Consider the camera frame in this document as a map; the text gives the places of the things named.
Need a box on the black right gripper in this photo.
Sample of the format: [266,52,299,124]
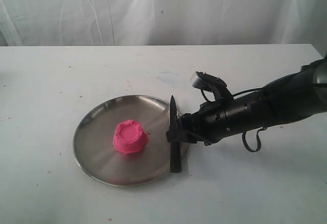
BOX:
[166,102,231,146]

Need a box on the black knife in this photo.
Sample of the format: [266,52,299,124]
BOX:
[166,95,182,173]

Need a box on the pink dough lump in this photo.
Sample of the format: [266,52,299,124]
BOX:
[113,120,149,155]

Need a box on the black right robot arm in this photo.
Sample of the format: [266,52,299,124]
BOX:
[166,59,326,145]

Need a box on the round steel plate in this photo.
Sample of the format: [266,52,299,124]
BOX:
[73,94,190,187]

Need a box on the white backdrop curtain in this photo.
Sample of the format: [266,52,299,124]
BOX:
[1,0,326,55]

